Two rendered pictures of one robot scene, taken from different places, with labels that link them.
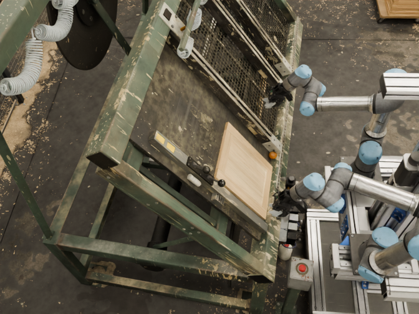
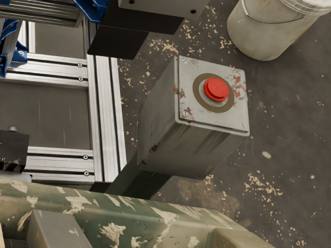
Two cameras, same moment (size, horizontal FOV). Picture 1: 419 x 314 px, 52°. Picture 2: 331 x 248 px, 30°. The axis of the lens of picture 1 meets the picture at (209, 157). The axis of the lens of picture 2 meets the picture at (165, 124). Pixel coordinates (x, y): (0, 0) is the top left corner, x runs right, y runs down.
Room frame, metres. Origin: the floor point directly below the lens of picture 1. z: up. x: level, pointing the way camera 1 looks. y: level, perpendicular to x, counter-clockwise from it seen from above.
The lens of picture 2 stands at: (1.22, -0.05, 1.62)
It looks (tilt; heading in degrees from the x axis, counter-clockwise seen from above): 54 degrees down; 222
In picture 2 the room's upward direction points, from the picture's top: 38 degrees clockwise
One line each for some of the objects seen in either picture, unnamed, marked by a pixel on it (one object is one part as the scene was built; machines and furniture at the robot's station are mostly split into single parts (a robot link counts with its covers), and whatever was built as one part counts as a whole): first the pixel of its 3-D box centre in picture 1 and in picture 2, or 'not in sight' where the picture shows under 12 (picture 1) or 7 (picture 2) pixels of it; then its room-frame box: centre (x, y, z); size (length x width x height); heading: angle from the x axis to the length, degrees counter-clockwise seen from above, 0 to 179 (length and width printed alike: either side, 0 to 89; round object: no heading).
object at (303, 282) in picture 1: (300, 274); (189, 121); (0.76, -0.44, 0.84); 0.12 x 0.12 x 0.18; 75
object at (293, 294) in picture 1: (290, 298); (105, 221); (0.76, -0.44, 0.37); 0.06 x 0.06 x 0.75; 75
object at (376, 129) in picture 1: (382, 113); not in sight; (1.38, -0.92, 1.41); 0.15 x 0.12 x 0.55; 156
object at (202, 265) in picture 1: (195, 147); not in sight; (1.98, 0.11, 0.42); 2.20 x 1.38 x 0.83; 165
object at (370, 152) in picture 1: (368, 155); not in sight; (1.26, -0.87, 1.20); 0.13 x 0.12 x 0.14; 156
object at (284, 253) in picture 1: (285, 249); not in sight; (1.19, -0.51, 0.10); 0.10 x 0.10 x 0.20
